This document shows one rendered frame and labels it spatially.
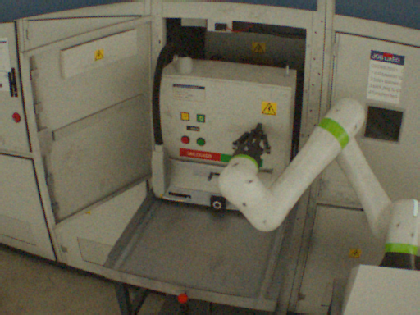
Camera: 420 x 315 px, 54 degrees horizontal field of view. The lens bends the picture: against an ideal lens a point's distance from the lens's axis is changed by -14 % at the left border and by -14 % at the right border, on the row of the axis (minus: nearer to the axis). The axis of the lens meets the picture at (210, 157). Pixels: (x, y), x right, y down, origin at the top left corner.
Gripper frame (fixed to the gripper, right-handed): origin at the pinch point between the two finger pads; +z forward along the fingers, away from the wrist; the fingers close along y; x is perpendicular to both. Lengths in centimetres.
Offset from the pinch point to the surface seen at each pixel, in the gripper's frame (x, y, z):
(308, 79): 12.6, 15.5, 25.2
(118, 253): -37, -42, -36
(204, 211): -38.4, -19.4, 1.0
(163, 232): -38, -31, -17
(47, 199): -24, -74, -30
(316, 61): 21.1, 18.3, 24.8
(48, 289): -123, -120, 3
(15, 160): -45, -136, 23
